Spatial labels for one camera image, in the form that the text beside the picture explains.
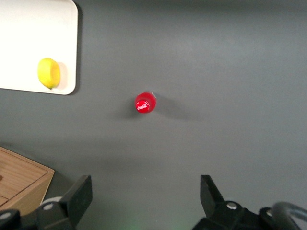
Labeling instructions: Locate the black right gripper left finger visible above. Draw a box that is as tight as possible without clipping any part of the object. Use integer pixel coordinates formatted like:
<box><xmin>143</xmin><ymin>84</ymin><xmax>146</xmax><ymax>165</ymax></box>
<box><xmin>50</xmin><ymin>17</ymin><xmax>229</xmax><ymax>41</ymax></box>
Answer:
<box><xmin>35</xmin><ymin>174</ymin><xmax>94</xmax><ymax>230</ymax></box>

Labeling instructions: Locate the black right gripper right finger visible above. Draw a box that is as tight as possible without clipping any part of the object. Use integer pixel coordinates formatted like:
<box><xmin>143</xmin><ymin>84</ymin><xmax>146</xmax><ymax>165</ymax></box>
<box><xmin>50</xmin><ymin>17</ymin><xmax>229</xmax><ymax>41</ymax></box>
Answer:
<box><xmin>191</xmin><ymin>174</ymin><xmax>262</xmax><ymax>230</ymax></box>

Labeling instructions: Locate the red-capped coke bottle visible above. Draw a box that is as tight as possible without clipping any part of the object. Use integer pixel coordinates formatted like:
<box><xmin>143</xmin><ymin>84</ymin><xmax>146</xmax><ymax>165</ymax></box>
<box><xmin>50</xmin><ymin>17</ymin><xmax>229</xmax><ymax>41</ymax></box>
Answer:
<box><xmin>133</xmin><ymin>91</ymin><xmax>158</xmax><ymax>115</ymax></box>

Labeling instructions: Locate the cream rectangular tray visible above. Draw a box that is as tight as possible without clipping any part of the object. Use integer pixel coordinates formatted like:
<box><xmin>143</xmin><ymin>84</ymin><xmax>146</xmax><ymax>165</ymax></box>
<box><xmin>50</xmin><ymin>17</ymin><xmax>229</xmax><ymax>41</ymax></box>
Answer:
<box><xmin>0</xmin><ymin>0</ymin><xmax>79</xmax><ymax>96</ymax></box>

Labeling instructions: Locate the wooden drawer cabinet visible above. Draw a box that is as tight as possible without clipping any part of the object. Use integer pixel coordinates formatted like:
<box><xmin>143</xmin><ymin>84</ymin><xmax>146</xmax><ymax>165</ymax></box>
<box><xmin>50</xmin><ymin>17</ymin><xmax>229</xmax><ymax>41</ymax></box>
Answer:
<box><xmin>0</xmin><ymin>146</ymin><xmax>55</xmax><ymax>216</ymax></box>

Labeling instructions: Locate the yellow lemon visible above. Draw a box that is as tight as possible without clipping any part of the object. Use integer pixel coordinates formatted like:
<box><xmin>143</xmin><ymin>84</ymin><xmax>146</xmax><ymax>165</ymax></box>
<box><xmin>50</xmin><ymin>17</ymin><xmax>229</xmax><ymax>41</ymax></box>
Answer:
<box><xmin>37</xmin><ymin>57</ymin><xmax>61</xmax><ymax>91</ymax></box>

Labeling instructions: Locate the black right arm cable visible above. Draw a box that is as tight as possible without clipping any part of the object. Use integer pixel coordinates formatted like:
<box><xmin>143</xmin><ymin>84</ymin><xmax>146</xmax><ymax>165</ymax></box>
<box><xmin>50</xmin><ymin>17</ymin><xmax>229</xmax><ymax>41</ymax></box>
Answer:
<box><xmin>270</xmin><ymin>202</ymin><xmax>307</xmax><ymax>230</ymax></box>

